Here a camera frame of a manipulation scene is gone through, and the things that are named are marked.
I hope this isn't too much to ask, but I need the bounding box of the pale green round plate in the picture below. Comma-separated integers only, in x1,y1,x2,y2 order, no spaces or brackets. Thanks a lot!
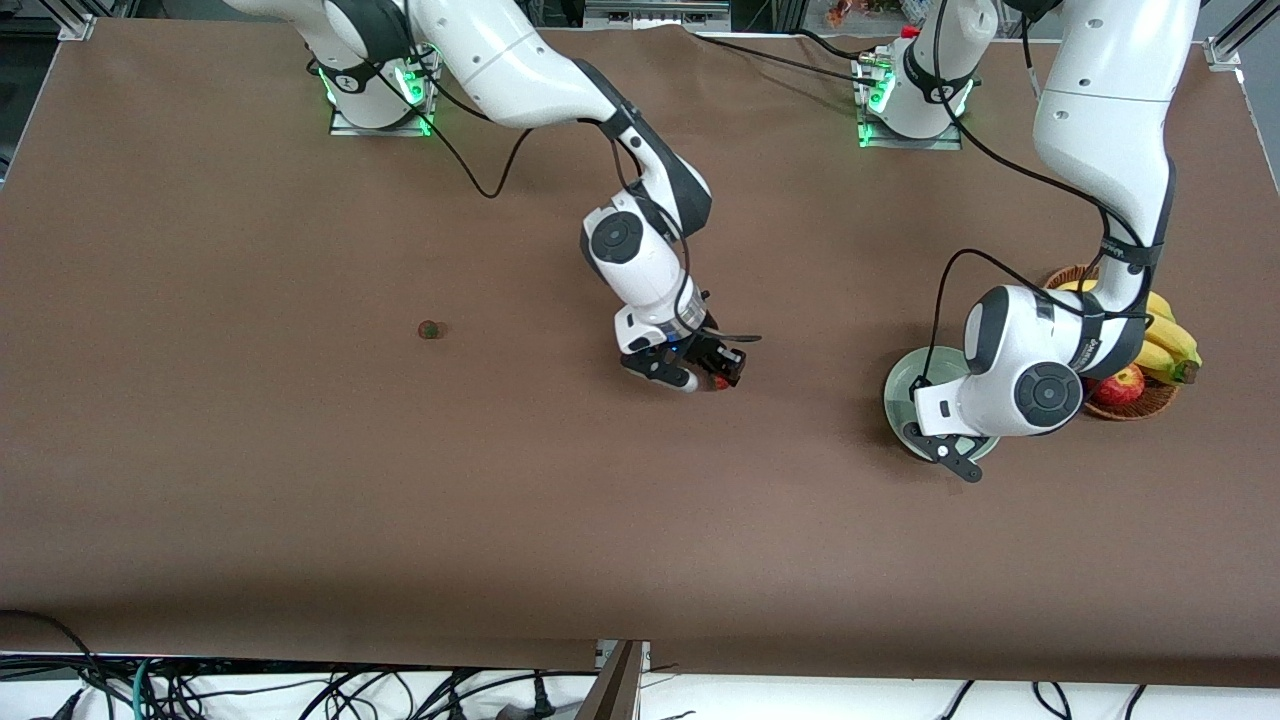
883,346,1001,463

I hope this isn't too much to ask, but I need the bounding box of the brown table cover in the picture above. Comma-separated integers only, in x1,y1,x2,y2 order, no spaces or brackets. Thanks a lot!
0,18,1280,689

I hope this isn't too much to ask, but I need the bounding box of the grey background device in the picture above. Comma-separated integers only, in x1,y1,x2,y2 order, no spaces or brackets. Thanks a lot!
583,0,733,31

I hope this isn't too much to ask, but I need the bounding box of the orange background object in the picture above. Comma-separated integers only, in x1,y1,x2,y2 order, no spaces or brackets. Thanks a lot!
825,0,901,28

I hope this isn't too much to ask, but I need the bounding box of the red apple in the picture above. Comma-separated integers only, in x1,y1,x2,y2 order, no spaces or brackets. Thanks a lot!
1088,364,1147,407

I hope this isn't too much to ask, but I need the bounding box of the brown wicker basket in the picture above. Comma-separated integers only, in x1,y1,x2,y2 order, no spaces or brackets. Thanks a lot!
1045,264,1181,422

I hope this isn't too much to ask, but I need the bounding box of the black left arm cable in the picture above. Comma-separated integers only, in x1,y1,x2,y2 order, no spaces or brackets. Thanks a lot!
915,0,1166,396

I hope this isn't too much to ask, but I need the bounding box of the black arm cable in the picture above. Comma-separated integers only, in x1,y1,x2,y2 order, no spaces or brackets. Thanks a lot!
915,0,1166,396
300,40,763,346

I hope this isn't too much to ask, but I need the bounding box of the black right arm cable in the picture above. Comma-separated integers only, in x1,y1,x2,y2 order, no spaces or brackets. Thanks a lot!
300,40,763,346

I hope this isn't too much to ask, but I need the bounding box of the long black table cable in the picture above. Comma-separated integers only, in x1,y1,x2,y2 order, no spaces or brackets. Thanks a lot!
690,33,881,89

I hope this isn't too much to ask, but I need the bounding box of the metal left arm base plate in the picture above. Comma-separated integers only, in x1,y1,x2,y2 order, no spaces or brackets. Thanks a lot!
858,50,963,151

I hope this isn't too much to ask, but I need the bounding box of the short black table cable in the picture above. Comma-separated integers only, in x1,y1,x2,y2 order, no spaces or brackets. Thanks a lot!
795,28,866,61

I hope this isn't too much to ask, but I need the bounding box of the brown wooden post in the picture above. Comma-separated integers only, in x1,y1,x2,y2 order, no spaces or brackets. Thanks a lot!
577,640,644,720

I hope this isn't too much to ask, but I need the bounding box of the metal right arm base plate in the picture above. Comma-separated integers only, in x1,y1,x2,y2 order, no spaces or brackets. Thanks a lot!
330,45,441,138

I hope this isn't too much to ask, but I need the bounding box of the aluminium frame profile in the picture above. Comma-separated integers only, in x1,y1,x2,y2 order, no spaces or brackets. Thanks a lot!
1205,0,1280,71
45,0,141,41

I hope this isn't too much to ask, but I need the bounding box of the black looping floor cable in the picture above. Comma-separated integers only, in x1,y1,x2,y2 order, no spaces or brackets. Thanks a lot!
0,608,111,720

